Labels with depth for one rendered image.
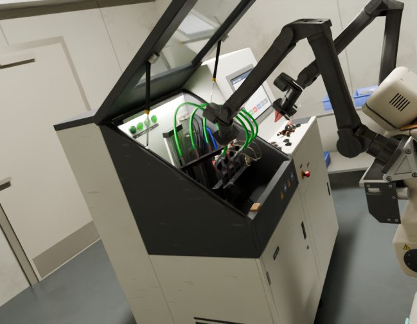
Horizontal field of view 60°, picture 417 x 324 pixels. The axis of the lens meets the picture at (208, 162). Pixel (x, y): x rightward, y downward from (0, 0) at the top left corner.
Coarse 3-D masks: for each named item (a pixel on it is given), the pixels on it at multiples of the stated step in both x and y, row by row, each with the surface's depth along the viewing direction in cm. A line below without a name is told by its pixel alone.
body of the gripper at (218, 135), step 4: (216, 132) 151; (220, 132) 146; (228, 132) 146; (232, 132) 148; (236, 132) 151; (212, 136) 151; (216, 136) 150; (220, 136) 149; (224, 136) 148; (228, 136) 148; (232, 136) 150; (216, 140) 150; (220, 140) 150; (224, 140) 149; (228, 140) 150; (220, 144) 149
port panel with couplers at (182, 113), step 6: (180, 108) 205; (186, 108) 211; (180, 114) 204; (186, 114) 210; (180, 120) 203; (186, 120) 210; (186, 126) 209; (192, 126) 214; (186, 132) 208; (186, 138) 208; (186, 144) 207; (198, 144) 218; (192, 150) 212; (192, 156) 211
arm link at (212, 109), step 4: (208, 104) 143; (212, 104) 143; (216, 104) 144; (208, 108) 143; (212, 108) 142; (216, 108) 142; (224, 108) 135; (204, 112) 144; (208, 112) 143; (212, 112) 142; (216, 112) 141; (220, 112) 136; (224, 112) 135; (228, 112) 134; (204, 116) 145; (208, 116) 143; (212, 116) 142; (220, 116) 138; (224, 116) 136; (228, 116) 136; (212, 120) 143; (224, 120) 138; (228, 120) 138
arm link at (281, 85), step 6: (282, 72) 159; (276, 78) 159; (282, 78) 158; (288, 78) 158; (300, 78) 153; (306, 78) 152; (276, 84) 160; (282, 84) 158; (300, 84) 154; (282, 90) 159
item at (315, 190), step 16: (208, 64) 202; (224, 64) 218; (240, 64) 236; (192, 80) 208; (208, 80) 204; (224, 80) 211; (208, 96) 208; (224, 96) 204; (272, 96) 261; (272, 112) 252; (272, 128) 243; (304, 144) 221; (320, 144) 257; (304, 160) 218; (320, 160) 252; (320, 176) 247; (304, 192) 211; (320, 192) 242; (320, 208) 238; (320, 224) 234; (336, 224) 275; (320, 240) 230; (320, 256) 226; (320, 272) 223
